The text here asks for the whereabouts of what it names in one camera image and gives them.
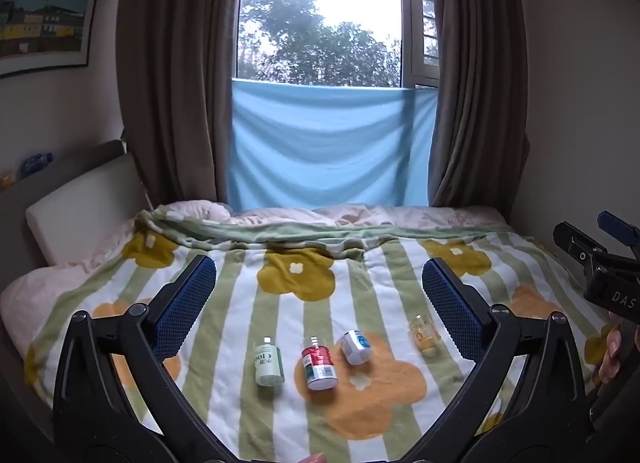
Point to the framed wall poster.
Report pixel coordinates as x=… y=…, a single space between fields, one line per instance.
x=45 y=18

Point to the blue plastic bottle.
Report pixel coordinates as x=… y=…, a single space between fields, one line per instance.
x=36 y=164

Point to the white pillow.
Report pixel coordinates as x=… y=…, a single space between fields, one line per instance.
x=80 y=215

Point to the brown curtain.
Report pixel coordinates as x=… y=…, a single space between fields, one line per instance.
x=475 y=68
x=175 y=68

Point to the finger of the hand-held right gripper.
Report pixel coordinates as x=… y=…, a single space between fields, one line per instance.
x=616 y=227
x=575 y=245

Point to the window frame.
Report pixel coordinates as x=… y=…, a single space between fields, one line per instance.
x=417 y=18

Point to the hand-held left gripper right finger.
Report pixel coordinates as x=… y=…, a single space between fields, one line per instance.
x=452 y=313

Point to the clear glass cup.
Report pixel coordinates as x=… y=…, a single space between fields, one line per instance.
x=424 y=336

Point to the person's right hand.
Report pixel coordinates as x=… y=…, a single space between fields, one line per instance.
x=610 y=350

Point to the light blue cloth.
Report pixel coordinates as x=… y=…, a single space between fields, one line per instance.
x=330 y=143

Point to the green white label bottle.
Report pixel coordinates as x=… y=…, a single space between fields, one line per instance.
x=269 y=362

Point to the floral striped blanket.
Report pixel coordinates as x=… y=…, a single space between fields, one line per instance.
x=300 y=288

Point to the red label bottle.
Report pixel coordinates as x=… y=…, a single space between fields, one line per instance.
x=318 y=364

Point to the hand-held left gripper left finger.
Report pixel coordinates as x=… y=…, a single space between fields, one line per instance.
x=185 y=310

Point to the white blue label bottle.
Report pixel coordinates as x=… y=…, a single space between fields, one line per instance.
x=355 y=347

